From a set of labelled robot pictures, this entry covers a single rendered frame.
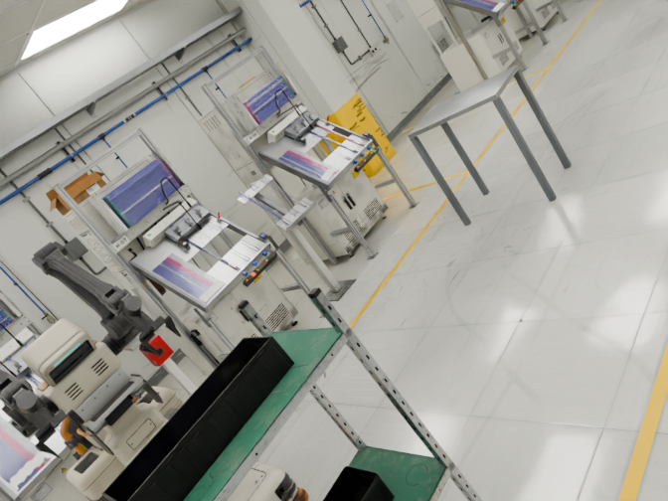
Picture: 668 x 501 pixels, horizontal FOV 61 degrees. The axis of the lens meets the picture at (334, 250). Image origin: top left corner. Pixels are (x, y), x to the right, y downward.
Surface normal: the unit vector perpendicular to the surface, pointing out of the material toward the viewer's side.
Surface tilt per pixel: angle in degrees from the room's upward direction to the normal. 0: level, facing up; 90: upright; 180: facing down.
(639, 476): 0
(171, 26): 90
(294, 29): 90
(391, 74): 90
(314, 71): 90
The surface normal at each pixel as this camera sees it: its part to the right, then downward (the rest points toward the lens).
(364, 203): 0.62, -0.15
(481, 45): -0.55, 0.62
